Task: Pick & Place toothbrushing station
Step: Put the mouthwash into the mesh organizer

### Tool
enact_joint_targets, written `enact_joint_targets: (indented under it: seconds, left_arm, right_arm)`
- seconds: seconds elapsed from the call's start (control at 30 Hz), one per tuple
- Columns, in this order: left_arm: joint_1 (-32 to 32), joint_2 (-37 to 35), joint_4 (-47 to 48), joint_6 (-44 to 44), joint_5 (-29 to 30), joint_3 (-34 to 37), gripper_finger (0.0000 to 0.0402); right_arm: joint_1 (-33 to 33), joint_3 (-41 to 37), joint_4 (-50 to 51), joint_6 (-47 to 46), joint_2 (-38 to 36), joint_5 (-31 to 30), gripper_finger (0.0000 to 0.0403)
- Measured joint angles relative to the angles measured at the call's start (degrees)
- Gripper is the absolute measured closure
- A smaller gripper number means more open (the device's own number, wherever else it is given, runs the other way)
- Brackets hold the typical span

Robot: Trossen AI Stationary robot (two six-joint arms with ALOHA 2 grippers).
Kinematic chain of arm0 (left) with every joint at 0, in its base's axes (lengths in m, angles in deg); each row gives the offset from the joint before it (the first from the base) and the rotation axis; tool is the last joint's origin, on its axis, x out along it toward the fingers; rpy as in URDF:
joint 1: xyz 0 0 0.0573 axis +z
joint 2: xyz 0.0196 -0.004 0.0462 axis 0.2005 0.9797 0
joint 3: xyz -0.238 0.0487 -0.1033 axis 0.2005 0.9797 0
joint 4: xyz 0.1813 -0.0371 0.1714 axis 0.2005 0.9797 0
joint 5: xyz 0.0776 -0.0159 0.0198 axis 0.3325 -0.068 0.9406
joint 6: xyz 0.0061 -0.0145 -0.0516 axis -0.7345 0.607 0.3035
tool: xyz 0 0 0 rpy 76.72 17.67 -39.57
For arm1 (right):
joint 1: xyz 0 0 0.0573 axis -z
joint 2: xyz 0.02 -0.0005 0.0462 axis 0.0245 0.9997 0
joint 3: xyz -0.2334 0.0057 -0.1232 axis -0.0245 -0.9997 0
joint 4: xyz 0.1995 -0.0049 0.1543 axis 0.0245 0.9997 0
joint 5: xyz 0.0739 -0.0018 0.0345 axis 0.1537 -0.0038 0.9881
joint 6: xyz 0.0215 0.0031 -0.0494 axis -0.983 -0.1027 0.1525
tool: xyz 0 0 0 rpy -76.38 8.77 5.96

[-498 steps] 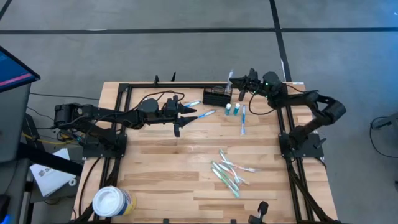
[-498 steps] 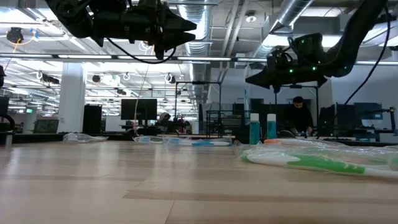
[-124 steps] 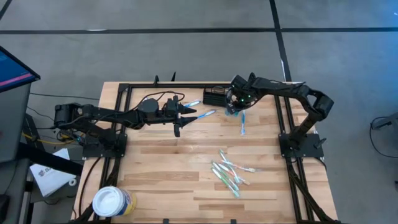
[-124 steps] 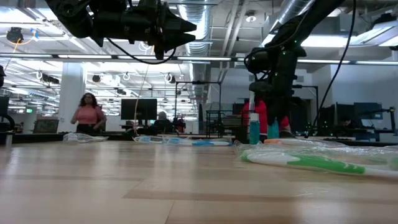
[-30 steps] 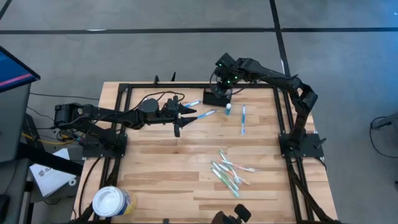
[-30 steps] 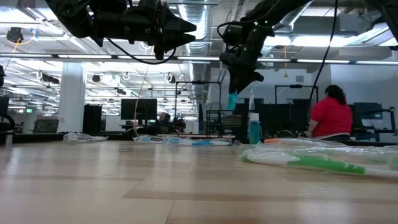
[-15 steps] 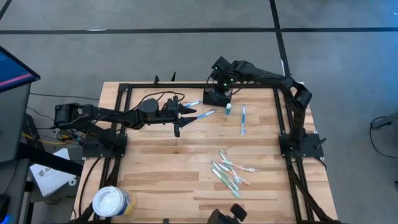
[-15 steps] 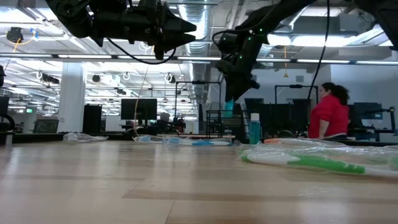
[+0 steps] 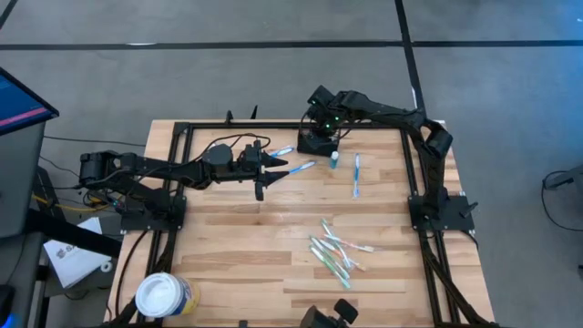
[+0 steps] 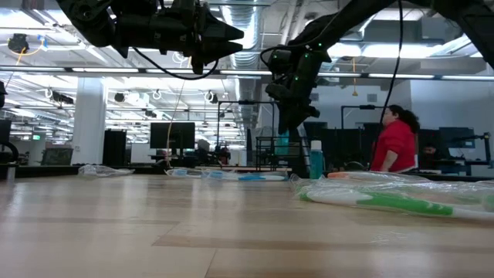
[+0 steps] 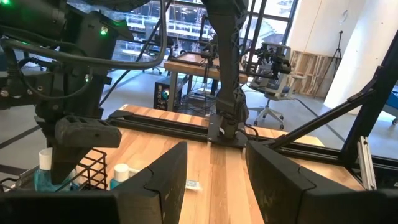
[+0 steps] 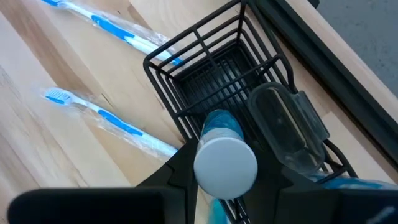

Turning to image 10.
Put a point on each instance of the dark monitor on arm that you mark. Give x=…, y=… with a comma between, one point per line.
x=457, y=137

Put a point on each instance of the black desk monitor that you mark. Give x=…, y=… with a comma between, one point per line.
x=171, y=135

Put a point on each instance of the crumpled clear plastic wrapper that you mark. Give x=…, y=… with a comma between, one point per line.
x=102, y=171

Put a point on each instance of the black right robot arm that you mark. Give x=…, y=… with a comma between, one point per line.
x=339, y=27

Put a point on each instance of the long white light strip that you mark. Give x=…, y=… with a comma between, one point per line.
x=104, y=70

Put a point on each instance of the orange toothbrush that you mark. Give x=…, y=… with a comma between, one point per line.
x=339, y=175

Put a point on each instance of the white building column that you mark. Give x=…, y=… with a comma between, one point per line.
x=88, y=123

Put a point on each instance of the black ceiling camera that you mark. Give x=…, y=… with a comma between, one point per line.
x=18, y=42

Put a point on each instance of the person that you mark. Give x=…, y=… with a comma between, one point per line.
x=395, y=146
x=429, y=150

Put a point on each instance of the blue toothbrush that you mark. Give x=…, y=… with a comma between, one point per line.
x=262, y=177
x=185, y=173

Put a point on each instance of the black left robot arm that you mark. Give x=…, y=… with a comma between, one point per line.
x=88, y=19

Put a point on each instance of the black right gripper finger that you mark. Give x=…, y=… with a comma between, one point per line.
x=283, y=121
x=296, y=119

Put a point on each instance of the teal mouthwash bottle white cap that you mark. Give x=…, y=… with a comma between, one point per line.
x=282, y=143
x=316, y=162

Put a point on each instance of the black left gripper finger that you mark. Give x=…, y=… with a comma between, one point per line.
x=220, y=31
x=216, y=52

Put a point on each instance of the black station frame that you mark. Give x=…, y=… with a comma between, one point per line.
x=366, y=107
x=247, y=102

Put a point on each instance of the tall black cabinet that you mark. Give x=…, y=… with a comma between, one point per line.
x=114, y=148

